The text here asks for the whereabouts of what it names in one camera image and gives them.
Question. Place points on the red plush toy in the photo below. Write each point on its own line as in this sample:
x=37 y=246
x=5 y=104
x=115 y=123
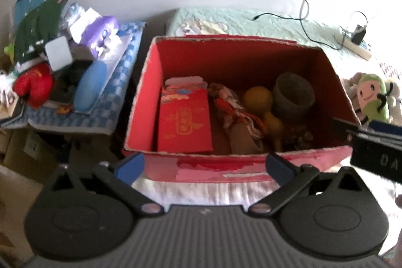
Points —
x=34 y=82

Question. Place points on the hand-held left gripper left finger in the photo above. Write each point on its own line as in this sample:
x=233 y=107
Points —
x=130 y=167

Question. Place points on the white plastic bag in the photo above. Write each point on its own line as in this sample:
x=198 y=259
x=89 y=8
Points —
x=84 y=18

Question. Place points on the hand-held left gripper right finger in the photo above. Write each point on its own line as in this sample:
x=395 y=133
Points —
x=279 y=167

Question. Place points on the grey elephant plush toy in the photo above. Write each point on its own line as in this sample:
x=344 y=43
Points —
x=397 y=104

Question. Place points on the green fabric bag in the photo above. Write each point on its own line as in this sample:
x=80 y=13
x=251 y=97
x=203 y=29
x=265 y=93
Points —
x=37 y=26

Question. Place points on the light blue bag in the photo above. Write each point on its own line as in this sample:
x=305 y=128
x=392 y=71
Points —
x=25 y=7

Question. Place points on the yellow gourd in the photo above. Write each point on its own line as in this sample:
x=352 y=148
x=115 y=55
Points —
x=257 y=100

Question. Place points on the black charger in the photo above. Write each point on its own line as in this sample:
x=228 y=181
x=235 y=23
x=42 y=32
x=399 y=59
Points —
x=358 y=35

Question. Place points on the purple toy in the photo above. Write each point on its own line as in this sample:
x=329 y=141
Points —
x=103 y=32

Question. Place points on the blue oval case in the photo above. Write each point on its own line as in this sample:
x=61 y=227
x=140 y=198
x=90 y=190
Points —
x=91 y=86

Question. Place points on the white power strip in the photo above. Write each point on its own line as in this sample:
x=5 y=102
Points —
x=355 y=49

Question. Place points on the blue checkered cloth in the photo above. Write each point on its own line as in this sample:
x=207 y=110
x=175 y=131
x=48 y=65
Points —
x=106 y=111

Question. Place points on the white square box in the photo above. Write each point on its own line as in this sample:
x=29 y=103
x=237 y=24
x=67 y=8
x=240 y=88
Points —
x=58 y=53

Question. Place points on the red tissue box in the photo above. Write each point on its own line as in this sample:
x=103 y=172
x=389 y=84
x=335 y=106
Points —
x=185 y=120

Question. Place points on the brown cardboard box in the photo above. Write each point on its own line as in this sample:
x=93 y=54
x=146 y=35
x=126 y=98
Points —
x=18 y=155

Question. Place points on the red cardboard box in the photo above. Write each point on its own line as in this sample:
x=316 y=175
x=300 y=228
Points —
x=235 y=60

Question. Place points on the red white patterned scarf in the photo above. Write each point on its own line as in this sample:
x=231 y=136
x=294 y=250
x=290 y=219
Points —
x=229 y=108

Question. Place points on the person's right hand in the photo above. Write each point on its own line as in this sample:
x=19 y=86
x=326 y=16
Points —
x=399 y=201

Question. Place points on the pink plush toy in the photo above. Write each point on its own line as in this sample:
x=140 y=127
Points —
x=352 y=89

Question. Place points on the green plush toy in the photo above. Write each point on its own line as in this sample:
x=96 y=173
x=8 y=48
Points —
x=372 y=92

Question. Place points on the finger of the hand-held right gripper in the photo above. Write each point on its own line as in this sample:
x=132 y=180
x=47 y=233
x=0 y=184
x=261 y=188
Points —
x=386 y=127
x=348 y=130

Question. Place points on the grey round cup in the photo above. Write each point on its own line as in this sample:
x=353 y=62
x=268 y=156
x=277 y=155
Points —
x=292 y=98

